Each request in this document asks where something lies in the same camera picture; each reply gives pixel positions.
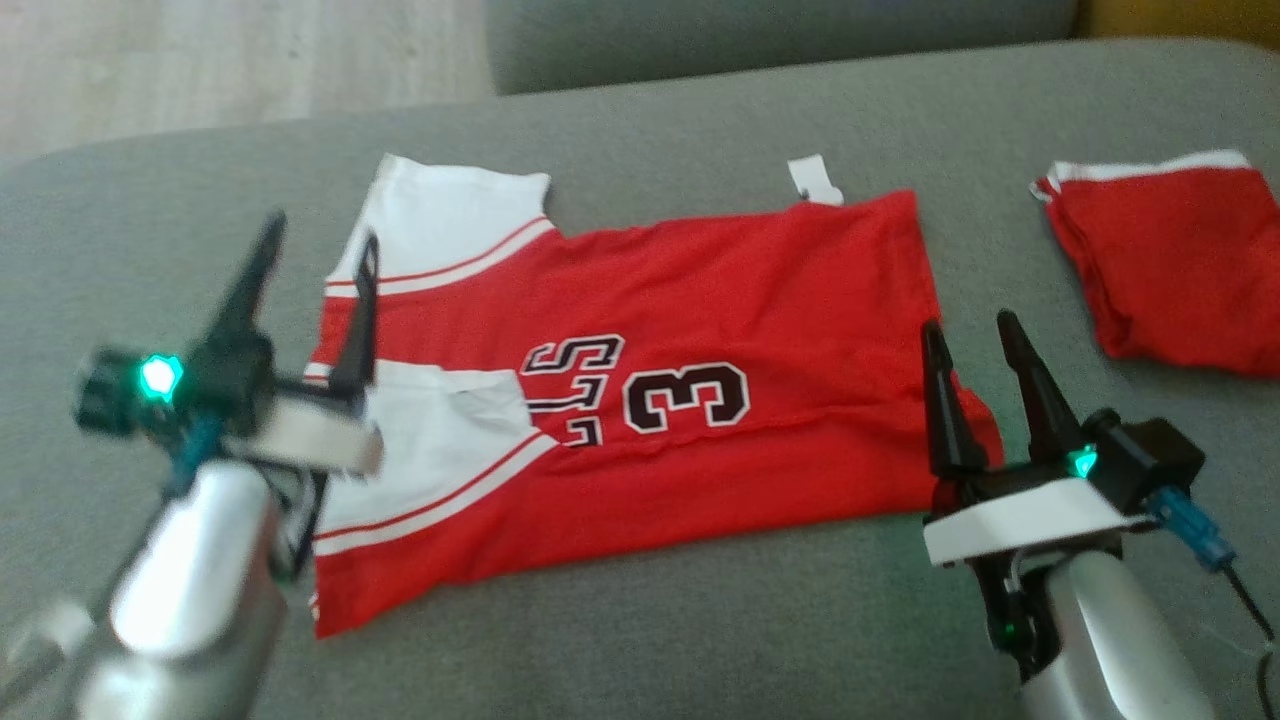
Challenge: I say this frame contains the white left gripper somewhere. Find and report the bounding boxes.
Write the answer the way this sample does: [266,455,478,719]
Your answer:
[205,210,387,478]

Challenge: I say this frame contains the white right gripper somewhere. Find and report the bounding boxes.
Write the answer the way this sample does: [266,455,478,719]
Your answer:
[920,310,1153,684]

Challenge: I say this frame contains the red shorts with white stripe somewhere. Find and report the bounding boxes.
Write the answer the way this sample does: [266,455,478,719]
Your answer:
[1030,150,1280,379]

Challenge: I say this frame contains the red basketball jersey shirt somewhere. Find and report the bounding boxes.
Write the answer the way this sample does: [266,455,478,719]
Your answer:
[305,153,1005,639]

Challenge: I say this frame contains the grey fabric sofa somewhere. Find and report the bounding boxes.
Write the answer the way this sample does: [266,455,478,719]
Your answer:
[0,38,1280,720]

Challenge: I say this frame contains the yellow sofa backrest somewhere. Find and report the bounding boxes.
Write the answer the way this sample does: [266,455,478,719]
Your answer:
[1075,0,1280,51]

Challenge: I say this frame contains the teal left camera cable connector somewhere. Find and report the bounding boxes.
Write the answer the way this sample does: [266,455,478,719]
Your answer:
[163,415,227,498]

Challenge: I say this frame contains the teal camera cable connector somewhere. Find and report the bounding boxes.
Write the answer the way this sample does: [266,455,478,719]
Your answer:
[163,415,227,498]
[1145,488,1280,720]

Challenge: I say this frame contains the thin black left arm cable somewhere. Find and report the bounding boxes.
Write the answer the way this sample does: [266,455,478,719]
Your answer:
[270,470,332,587]

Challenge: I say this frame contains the teal right camera cable connector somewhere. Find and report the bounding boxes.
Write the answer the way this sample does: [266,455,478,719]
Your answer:
[1145,488,1280,720]

